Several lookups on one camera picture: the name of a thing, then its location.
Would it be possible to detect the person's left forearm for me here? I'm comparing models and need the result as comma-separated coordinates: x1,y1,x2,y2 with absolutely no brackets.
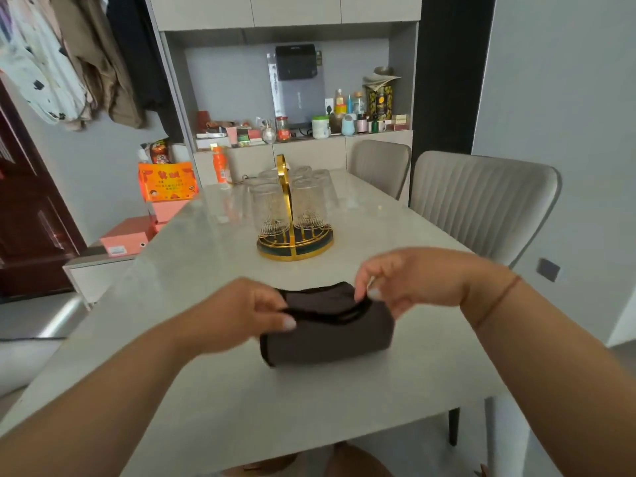
0,313,199,477

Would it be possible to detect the small pink box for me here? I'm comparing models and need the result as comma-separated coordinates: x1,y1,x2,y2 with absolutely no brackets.
149,198,192,225

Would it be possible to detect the person's right leg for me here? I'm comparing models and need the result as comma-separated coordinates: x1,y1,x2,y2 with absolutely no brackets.
325,442,393,477

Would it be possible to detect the black and grey water dispenser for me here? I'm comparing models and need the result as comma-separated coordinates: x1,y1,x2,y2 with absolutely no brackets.
267,43,326,129

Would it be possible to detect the person's left hand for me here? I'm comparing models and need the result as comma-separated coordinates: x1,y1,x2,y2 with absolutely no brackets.
181,277,297,359

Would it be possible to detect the red snack bag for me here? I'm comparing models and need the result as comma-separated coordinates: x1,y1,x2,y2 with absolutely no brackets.
149,139,173,165

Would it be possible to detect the set of clear drinking glasses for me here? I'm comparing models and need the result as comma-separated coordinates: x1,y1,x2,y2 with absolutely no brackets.
242,165,340,237

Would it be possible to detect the beige wall cabinet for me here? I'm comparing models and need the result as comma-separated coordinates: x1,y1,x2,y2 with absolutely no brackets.
144,0,423,204

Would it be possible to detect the large pink box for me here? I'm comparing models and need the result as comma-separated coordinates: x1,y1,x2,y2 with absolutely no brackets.
99,216,159,257

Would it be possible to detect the black hanging garment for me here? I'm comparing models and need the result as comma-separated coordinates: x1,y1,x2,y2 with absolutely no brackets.
107,0,185,143

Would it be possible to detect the orange plastic bottle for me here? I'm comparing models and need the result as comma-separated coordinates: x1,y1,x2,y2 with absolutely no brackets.
212,144,230,185

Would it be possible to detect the black and gold tin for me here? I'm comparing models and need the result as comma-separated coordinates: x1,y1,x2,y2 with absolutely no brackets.
367,85,394,121

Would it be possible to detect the dark brown cloth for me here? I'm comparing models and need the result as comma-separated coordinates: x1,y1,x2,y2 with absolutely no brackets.
259,281,396,368

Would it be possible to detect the dark red wooden door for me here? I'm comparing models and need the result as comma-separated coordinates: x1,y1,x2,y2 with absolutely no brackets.
0,79,87,298

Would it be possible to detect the gold and green glass rack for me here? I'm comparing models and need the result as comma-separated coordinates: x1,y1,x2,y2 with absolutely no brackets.
256,154,335,262

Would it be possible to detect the red string bracelet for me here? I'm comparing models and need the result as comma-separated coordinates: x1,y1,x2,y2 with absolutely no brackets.
472,275,522,329

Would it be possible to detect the orange printed gift box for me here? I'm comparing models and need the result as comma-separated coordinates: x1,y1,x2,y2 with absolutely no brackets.
138,162,199,202

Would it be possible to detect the beige hanging garment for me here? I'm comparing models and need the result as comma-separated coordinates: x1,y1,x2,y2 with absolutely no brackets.
50,0,145,130

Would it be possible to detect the grey padded dining chair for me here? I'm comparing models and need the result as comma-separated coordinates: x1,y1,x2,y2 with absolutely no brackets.
410,151,562,447
348,139,412,200

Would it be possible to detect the person's right hand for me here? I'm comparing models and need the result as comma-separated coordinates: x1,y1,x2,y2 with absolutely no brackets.
354,247,515,320

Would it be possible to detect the white low side cabinet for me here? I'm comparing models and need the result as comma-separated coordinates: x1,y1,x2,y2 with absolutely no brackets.
63,245,137,308

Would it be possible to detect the folded paper sheet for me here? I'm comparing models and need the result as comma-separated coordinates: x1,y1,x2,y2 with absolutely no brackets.
363,67,402,90

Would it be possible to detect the white patterned hanging shirt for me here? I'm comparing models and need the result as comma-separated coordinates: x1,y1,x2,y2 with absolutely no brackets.
0,0,95,126

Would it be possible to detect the person's right forearm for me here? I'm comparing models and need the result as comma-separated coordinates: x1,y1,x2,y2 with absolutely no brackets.
462,275,636,477

